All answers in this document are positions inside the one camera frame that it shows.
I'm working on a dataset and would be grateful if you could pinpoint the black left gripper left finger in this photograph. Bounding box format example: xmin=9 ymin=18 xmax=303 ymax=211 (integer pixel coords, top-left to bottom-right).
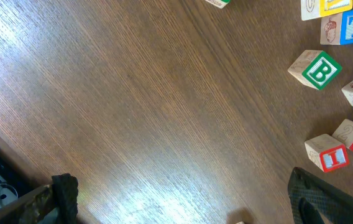
xmin=52 ymin=173 xmax=78 ymax=224

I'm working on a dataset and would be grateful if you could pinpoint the yellow block beside T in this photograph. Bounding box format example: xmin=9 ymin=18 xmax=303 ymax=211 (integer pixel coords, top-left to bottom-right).
xmin=301 ymin=0 xmax=353 ymax=21

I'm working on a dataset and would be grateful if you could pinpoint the green B block middle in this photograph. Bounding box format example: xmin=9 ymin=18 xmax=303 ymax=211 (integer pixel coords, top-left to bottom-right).
xmin=288 ymin=50 xmax=342 ymax=90

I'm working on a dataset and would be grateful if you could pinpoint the blue T block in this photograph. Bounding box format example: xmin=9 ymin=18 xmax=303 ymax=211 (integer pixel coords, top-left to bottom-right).
xmin=320 ymin=10 xmax=353 ymax=45

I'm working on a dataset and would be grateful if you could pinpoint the green J block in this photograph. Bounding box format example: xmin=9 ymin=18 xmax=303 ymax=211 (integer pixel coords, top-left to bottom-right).
xmin=205 ymin=0 xmax=230 ymax=9

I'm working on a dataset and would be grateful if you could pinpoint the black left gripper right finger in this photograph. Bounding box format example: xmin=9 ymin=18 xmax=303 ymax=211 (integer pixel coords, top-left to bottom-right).
xmin=288 ymin=167 xmax=353 ymax=224

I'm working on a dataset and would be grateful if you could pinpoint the red I block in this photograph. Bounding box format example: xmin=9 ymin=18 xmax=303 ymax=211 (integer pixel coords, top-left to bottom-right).
xmin=305 ymin=134 xmax=349 ymax=173

